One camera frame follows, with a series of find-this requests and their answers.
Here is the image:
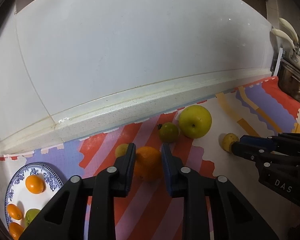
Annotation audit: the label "small orange mandarin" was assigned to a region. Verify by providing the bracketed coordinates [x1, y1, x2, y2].
[7, 204, 23, 220]

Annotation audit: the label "colourful patterned table mat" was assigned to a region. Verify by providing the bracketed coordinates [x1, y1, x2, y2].
[0, 77, 300, 239]

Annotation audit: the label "large orange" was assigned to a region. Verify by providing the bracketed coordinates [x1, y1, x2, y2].
[134, 146, 162, 183]

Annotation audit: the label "green tomato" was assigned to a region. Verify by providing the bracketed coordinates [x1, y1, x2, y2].
[158, 122, 180, 143]

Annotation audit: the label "steel pots with white handles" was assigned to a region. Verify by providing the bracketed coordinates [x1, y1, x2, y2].
[271, 17, 300, 103]

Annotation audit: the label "person's right hand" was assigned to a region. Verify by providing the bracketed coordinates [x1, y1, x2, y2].
[288, 203, 300, 229]

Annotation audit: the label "green apple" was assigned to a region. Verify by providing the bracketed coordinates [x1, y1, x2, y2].
[25, 209, 40, 227]

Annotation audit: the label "yellow-green apple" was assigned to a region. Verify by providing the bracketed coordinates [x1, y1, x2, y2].
[178, 105, 212, 139]

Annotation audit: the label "small orange kumquat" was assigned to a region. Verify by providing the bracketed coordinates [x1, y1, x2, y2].
[8, 222, 24, 240]

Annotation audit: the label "blue white porcelain plate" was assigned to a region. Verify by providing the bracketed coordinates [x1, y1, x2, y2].
[4, 163, 63, 215]

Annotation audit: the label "beige longan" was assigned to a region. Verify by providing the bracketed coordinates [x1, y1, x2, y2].
[115, 144, 129, 158]
[221, 133, 239, 153]

